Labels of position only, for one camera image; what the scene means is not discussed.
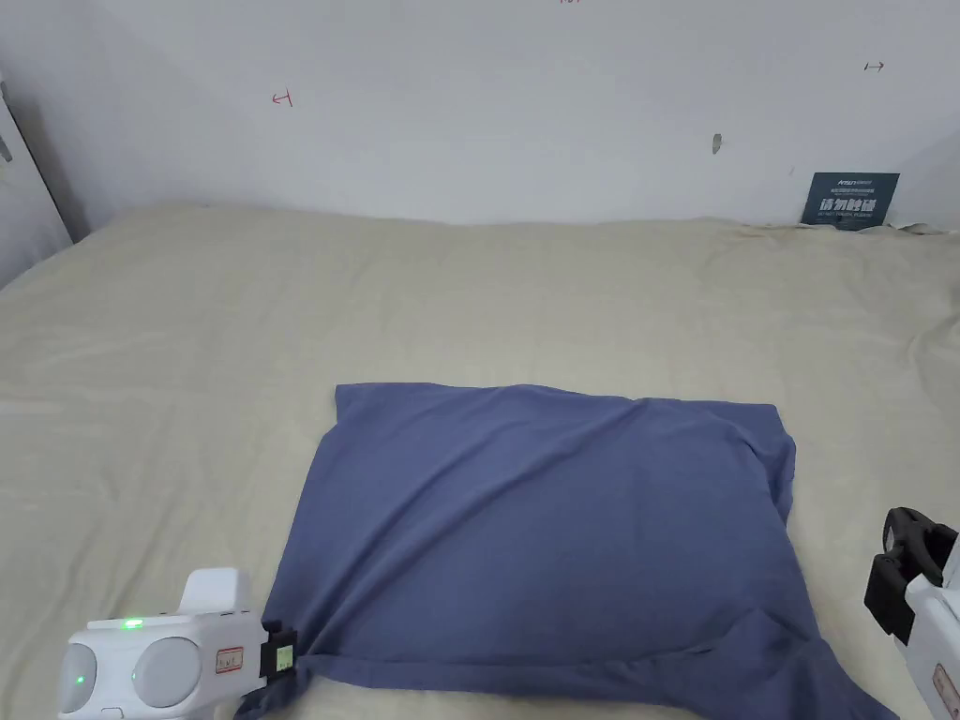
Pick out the dark teal sign card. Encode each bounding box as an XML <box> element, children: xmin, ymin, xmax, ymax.
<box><xmin>800</xmin><ymin>172</ymin><xmax>901</xmax><ymax>230</ymax></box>

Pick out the dark blue shirt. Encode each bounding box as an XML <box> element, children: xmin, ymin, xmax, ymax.
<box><xmin>238</xmin><ymin>382</ymin><xmax>900</xmax><ymax>720</ymax></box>

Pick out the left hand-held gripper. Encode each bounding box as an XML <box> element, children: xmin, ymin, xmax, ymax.
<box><xmin>58</xmin><ymin>567</ymin><xmax>300</xmax><ymax>720</ymax></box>

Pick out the bed with beige sheet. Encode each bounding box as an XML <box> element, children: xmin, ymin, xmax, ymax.
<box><xmin>0</xmin><ymin>203</ymin><xmax>960</xmax><ymax>720</ymax></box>

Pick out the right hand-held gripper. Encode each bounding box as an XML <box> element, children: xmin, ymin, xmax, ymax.
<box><xmin>863</xmin><ymin>507</ymin><xmax>960</xmax><ymax>720</ymax></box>

